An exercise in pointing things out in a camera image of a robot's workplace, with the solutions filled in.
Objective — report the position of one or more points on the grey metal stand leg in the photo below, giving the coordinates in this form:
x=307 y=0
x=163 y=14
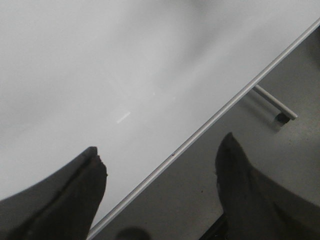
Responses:
x=285 y=114

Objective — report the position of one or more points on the white whiteboard with aluminium frame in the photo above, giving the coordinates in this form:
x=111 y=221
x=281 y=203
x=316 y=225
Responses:
x=139 y=79

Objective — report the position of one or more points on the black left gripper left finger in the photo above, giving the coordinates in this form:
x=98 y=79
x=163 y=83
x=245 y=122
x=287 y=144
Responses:
x=61 y=206

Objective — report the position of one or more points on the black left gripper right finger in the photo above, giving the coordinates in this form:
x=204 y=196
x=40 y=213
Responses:
x=254 y=206

